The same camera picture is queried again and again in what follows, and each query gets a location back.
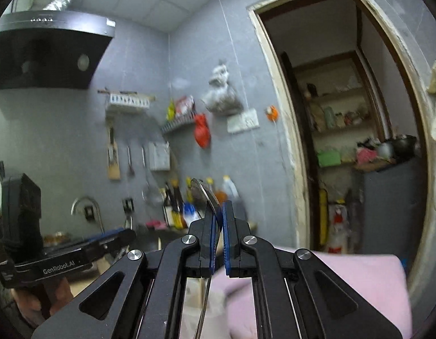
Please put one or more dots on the green bag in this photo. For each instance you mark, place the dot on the green bag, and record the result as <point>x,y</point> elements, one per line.
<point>329,157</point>

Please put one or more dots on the silver pot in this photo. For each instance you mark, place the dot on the silver pot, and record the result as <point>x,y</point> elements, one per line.
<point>384,150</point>

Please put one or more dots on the row of sauce bottles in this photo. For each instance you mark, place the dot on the row of sauce bottles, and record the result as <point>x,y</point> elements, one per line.
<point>175,204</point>

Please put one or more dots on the grey plastic bag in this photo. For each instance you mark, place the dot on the grey plastic bag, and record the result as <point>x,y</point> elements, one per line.
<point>221,93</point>

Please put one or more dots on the grey cabinet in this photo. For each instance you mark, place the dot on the grey cabinet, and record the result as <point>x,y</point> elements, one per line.
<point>391,208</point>

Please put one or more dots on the white hanging box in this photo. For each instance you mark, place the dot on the white hanging box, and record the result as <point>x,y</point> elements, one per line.
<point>158,155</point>

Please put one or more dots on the person's left hand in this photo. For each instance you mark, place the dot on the person's left hand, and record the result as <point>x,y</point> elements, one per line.
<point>27,303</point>

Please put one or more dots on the yellow bottle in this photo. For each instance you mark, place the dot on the yellow bottle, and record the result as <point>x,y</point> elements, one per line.
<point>323,215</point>

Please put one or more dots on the pink rag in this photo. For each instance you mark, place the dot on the pink rag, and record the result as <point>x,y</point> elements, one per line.
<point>366,155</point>

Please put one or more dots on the metal faucet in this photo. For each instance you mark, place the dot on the metal faucet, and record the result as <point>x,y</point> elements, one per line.
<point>86,210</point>

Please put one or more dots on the metal wall rack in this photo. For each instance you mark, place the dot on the metal wall rack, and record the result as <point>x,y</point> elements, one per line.
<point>177,123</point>

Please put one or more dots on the white wall outlet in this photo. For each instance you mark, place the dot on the white wall outlet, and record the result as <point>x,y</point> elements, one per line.
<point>243,120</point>

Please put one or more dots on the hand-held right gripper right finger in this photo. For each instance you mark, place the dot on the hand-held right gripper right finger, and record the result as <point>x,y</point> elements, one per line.
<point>226,240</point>

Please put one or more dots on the white plastic basket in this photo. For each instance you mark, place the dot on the white plastic basket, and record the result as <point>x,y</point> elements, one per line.
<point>128,100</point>

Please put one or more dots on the wooden door frame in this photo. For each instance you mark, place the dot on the wooden door frame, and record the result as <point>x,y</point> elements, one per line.
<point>292,130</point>

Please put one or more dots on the black range hood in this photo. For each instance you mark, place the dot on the black range hood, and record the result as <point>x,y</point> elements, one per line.
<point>44,53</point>

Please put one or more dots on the wooden knife holder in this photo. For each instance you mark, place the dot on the wooden knife holder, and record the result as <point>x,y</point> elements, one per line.
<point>113,155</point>

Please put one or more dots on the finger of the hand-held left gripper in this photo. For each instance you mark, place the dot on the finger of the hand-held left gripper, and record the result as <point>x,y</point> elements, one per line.
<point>115,249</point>
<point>124,236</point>

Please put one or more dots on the wooden shelf unit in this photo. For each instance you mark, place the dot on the wooden shelf unit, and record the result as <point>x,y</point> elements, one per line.
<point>340,113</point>

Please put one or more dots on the black wall socket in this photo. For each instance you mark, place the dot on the black wall socket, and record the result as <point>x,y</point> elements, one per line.
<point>128,204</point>

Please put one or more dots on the pink cloth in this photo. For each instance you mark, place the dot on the pink cloth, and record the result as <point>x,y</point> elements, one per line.
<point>327,289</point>

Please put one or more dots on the glass pot lid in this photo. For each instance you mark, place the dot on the glass pot lid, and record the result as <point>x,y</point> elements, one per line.
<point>204,192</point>

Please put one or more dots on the hanging metal utensil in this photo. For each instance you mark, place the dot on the hanging metal utensil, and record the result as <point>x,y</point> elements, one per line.
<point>129,160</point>

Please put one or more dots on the food packets on rack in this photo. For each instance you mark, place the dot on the food packets on rack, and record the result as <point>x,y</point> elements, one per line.
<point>181,106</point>

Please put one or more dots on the orange wall hook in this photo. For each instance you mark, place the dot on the orange wall hook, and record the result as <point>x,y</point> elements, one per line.
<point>271,112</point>

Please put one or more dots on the pink soap dish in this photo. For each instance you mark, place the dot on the pink soap dish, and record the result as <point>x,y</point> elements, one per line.
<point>156,224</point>

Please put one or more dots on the dark pot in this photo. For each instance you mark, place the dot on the dark pot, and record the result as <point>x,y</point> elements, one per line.
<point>404,143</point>

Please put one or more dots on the red plastic bag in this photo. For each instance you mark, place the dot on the red plastic bag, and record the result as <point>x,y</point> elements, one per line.
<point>202,130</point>

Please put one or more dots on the white and red bottle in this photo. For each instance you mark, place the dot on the white and red bottle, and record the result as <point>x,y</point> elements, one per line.
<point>337,226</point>

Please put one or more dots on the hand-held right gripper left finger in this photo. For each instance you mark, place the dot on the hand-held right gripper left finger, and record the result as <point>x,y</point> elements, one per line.
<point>213,250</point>

